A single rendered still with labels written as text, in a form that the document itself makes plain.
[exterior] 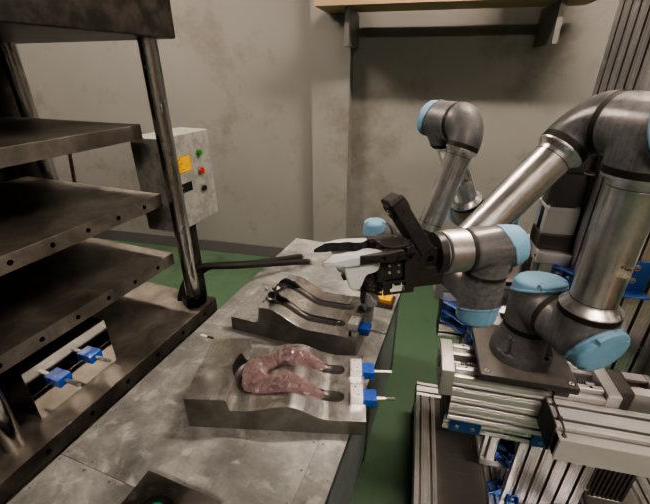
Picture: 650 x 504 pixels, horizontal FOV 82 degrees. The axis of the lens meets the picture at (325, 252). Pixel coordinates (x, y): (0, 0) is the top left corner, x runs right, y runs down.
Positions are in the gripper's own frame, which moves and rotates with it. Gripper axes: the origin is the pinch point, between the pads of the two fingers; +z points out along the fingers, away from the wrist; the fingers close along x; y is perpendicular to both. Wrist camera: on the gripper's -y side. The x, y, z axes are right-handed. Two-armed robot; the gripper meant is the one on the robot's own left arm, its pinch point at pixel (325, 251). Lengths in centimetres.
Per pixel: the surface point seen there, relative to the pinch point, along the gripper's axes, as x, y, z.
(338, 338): 55, 51, -15
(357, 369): 39, 53, -17
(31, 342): 53, 36, 74
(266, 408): 30, 53, 12
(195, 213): 122, 17, 35
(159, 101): 90, -29, 37
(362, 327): 56, 48, -24
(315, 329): 61, 49, -8
